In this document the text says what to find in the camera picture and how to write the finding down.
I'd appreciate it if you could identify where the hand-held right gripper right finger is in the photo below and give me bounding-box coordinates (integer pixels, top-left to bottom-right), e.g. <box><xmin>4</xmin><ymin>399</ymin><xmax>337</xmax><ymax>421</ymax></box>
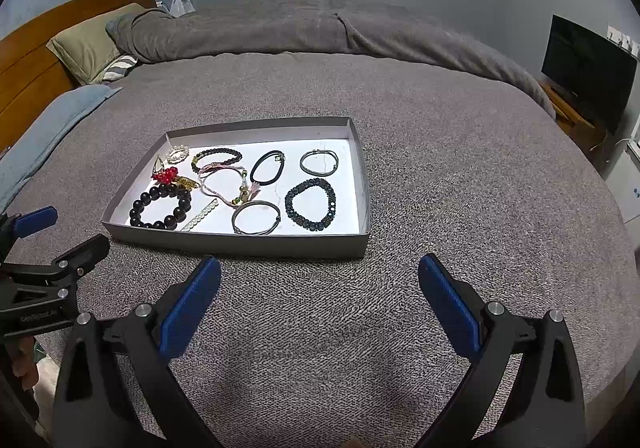
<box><xmin>415</xmin><ymin>253</ymin><xmax>587</xmax><ymax>448</ymax></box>

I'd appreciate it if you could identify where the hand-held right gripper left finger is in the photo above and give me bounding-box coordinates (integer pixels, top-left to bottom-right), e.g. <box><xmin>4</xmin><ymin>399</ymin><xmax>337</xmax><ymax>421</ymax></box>
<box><xmin>52</xmin><ymin>255</ymin><xmax>223</xmax><ymax>448</ymax></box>

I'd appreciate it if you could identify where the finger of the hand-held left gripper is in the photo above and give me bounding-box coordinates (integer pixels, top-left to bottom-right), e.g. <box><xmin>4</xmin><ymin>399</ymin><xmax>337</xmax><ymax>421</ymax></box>
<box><xmin>0</xmin><ymin>234</ymin><xmax>111</xmax><ymax>315</ymax></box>
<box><xmin>0</xmin><ymin>206</ymin><xmax>59</xmax><ymax>260</ymax></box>

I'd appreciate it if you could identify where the dark blue bead bracelet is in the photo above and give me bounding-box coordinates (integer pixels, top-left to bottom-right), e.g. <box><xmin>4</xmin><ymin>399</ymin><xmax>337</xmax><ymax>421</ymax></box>
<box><xmin>284</xmin><ymin>177</ymin><xmax>337</xmax><ymax>232</ymax></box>

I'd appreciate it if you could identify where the shallow grey cardboard box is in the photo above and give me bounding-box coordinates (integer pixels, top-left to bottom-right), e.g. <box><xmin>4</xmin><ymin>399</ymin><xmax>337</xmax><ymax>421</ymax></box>
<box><xmin>100</xmin><ymin>116</ymin><xmax>371</xmax><ymax>260</ymax></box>

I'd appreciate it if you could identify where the person's left hand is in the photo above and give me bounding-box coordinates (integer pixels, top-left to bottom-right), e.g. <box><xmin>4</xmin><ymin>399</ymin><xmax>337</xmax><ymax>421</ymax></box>
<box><xmin>9</xmin><ymin>337</ymin><xmax>39</xmax><ymax>392</ymax></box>

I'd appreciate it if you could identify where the light blue blanket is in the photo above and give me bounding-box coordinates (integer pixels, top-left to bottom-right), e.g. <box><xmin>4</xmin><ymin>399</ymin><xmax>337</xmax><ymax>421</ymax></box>
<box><xmin>0</xmin><ymin>85</ymin><xmax>124</xmax><ymax>215</ymax></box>

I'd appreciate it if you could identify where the thin silver bangle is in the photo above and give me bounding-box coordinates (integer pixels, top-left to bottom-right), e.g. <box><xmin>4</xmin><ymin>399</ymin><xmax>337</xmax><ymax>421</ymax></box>
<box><xmin>231</xmin><ymin>200</ymin><xmax>282</xmax><ymax>236</ymax></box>
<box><xmin>299</xmin><ymin>149</ymin><xmax>340</xmax><ymax>178</ymax></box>

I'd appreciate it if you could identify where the striped pillow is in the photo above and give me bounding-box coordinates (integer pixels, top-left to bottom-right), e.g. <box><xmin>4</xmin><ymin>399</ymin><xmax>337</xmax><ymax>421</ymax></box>
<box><xmin>102</xmin><ymin>54</ymin><xmax>139</xmax><ymax>82</ymax></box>

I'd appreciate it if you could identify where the green pillow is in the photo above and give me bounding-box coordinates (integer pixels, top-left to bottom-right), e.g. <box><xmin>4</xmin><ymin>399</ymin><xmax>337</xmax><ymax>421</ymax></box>
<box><xmin>47</xmin><ymin>3</ymin><xmax>147</xmax><ymax>85</ymax></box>

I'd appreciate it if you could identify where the wooden headboard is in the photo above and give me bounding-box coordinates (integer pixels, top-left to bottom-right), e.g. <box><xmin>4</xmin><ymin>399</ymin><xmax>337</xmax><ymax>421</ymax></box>
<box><xmin>0</xmin><ymin>0</ymin><xmax>159</xmax><ymax>155</ymax></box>

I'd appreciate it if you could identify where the white cabinet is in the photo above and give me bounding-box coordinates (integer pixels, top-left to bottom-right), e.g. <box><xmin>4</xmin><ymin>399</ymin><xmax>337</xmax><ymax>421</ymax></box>
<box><xmin>599</xmin><ymin>142</ymin><xmax>640</xmax><ymax>230</ymax></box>

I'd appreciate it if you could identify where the wooden television stand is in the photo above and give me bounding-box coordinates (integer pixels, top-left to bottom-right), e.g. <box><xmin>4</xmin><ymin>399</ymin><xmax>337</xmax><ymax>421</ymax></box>
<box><xmin>538</xmin><ymin>82</ymin><xmax>597</xmax><ymax>140</ymax></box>

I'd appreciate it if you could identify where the black television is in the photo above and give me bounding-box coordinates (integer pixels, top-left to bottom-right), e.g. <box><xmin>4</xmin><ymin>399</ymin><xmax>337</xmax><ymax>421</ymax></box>
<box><xmin>541</xmin><ymin>14</ymin><xmax>639</xmax><ymax>135</ymax></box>

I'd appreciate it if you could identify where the folded grey duvet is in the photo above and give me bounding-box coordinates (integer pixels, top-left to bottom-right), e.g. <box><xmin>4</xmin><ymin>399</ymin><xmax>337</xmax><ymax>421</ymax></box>
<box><xmin>106</xmin><ymin>0</ymin><xmax>557</xmax><ymax>120</ymax></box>

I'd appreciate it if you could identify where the large black bead bracelet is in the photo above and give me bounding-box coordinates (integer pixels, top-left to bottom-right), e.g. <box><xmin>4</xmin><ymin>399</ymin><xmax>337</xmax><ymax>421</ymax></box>
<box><xmin>128</xmin><ymin>185</ymin><xmax>192</xmax><ymax>230</ymax></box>

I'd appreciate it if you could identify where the pale green link bracelet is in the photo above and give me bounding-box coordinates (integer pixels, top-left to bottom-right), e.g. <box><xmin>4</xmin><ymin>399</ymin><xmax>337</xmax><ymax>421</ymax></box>
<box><xmin>179</xmin><ymin>198</ymin><xmax>221</xmax><ymax>233</ymax></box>

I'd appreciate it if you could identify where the pink cord bracelet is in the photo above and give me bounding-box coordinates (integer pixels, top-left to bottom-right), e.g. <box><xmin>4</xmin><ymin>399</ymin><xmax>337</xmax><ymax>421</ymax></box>
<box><xmin>199</xmin><ymin>162</ymin><xmax>262</xmax><ymax>207</ymax></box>

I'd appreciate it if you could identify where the black hair tie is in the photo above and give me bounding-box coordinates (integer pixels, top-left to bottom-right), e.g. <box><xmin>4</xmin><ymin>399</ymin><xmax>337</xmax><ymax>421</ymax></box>
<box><xmin>249</xmin><ymin>150</ymin><xmax>286</xmax><ymax>188</ymax></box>

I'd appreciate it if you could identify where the dark green bead bracelet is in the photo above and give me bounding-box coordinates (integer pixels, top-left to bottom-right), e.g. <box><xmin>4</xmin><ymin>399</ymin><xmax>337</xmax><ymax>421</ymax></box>
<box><xmin>192</xmin><ymin>146</ymin><xmax>244</xmax><ymax>174</ymax></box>

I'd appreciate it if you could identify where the white wall hook rack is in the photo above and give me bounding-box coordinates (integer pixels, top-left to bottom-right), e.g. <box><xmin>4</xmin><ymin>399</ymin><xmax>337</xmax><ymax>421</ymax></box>
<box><xmin>606</xmin><ymin>25</ymin><xmax>640</xmax><ymax>60</ymax></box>

